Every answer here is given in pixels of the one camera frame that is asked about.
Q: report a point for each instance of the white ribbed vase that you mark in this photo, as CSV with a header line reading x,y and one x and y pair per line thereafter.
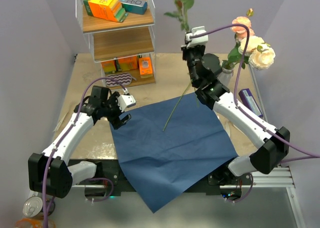
x,y
225,76

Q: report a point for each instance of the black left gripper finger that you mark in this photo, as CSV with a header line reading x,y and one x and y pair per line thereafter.
x,y
126,118
116,124

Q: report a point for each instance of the teal box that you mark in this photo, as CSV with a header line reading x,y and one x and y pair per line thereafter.
x,y
135,6

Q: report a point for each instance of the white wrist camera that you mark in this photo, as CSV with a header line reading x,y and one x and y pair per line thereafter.
x,y
126,101
196,37

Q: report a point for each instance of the white wire wooden shelf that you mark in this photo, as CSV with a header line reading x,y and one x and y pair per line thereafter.
x,y
108,40

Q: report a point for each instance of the pink bud rose stem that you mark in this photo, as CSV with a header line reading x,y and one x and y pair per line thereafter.
x,y
176,105

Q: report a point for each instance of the pink double rose stem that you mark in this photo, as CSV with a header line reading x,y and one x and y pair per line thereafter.
x,y
181,13

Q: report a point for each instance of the cream white rose stem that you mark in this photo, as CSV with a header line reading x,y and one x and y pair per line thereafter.
x,y
259,54

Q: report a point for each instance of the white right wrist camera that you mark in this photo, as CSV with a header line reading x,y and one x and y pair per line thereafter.
x,y
196,37

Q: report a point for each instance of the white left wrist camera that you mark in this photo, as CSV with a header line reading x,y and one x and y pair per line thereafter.
x,y
126,101

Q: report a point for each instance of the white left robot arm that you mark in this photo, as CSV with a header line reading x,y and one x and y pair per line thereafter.
x,y
49,172

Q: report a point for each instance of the peach rose stem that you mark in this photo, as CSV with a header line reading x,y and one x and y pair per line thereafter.
x,y
234,55

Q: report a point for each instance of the orange plastic container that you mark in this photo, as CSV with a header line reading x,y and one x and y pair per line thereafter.
x,y
29,223

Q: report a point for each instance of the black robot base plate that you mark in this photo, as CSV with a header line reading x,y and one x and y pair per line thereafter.
x,y
218,182

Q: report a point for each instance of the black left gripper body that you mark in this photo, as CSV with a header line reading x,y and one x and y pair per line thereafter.
x,y
112,111

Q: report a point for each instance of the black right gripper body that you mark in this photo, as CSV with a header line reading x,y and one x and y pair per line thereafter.
x,y
192,55

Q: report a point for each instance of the purple box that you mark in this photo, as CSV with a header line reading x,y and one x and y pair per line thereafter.
x,y
248,101

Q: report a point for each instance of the orange box left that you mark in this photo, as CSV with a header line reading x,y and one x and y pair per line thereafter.
x,y
109,67

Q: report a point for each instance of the striped purple white sponge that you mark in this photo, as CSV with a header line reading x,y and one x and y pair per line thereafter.
x,y
124,78

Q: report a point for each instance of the tin can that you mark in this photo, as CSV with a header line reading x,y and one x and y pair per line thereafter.
x,y
33,207

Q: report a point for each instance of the beige ribbon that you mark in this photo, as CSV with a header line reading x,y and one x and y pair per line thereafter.
x,y
60,123

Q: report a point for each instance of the orange sponge pack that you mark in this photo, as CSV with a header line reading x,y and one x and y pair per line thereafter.
x,y
111,10

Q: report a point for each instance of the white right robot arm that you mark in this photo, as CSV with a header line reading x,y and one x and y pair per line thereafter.
x,y
271,142

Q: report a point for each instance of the orange packet right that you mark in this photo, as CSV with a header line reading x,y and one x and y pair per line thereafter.
x,y
145,67

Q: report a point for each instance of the blue wrapping paper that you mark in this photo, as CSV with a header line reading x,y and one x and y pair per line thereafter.
x,y
161,165

